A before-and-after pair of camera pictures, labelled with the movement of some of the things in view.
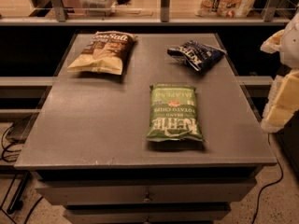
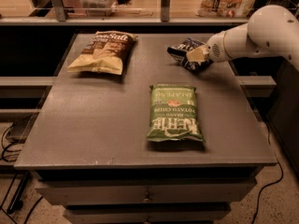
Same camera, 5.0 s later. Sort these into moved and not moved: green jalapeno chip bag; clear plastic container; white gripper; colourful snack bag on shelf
Moved: white gripper
Not moved: green jalapeno chip bag; clear plastic container; colourful snack bag on shelf
